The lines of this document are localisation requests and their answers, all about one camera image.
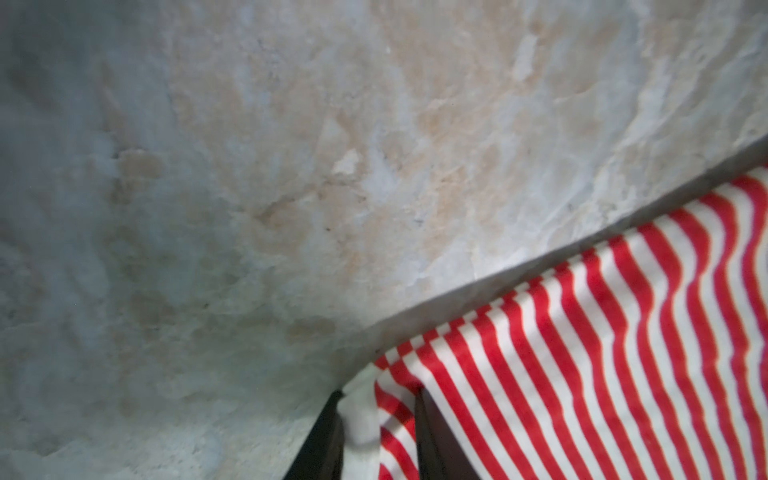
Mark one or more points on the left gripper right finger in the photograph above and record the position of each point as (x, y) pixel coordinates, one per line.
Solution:
(438, 452)

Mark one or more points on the red white striped tank top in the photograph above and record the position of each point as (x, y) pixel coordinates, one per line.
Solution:
(645, 357)

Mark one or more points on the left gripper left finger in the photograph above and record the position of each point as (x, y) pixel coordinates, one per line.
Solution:
(321, 455)

